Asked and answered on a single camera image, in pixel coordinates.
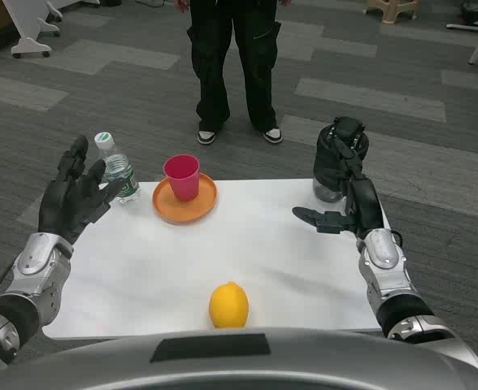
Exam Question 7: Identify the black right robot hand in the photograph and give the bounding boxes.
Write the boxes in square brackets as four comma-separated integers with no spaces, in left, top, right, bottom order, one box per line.
[291,136,385,240]

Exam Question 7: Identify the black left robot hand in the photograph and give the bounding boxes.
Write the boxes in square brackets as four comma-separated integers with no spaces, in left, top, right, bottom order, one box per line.
[37,135,125,245]

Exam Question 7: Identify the yellow lemon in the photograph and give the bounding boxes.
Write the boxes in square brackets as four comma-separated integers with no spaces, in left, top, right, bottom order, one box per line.
[208,281,250,330]

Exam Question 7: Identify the clear plastic water bottle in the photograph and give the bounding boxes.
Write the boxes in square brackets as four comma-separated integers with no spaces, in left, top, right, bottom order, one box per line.
[93,131,141,205]

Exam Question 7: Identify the orange round plate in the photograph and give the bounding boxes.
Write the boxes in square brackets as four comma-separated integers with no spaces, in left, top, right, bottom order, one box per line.
[152,173,219,226]

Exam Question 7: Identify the red plastic cup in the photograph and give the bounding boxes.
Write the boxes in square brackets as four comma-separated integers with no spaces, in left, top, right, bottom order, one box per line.
[163,154,202,202]

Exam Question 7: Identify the white stand foot with casters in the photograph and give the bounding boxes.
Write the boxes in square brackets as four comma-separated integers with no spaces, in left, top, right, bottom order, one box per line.
[37,0,64,38]
[2,0,53,59]

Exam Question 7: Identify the beige plastic stool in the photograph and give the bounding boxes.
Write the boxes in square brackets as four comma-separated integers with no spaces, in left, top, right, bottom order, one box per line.
[363,0,422,26]

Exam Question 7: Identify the silver robot chest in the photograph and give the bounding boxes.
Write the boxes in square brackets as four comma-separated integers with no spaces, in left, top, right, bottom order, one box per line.
[0,327,478,390]

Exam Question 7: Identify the person in black trousers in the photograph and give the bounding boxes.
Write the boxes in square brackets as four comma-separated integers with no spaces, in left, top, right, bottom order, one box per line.
[173,0,289,145]

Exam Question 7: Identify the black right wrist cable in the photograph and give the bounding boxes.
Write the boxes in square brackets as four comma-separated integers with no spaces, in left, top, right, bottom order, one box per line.
[388,228,406,249]

